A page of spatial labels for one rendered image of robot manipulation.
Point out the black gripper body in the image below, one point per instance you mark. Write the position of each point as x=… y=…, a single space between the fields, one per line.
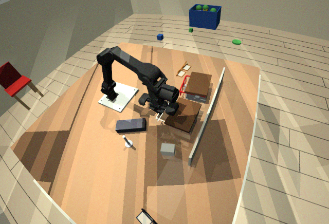
x=160 y=103

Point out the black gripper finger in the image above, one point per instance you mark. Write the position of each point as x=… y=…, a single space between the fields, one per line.
x=160 y=111
x=154 y=109

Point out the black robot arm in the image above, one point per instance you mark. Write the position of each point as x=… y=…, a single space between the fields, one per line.
x=146 y=72

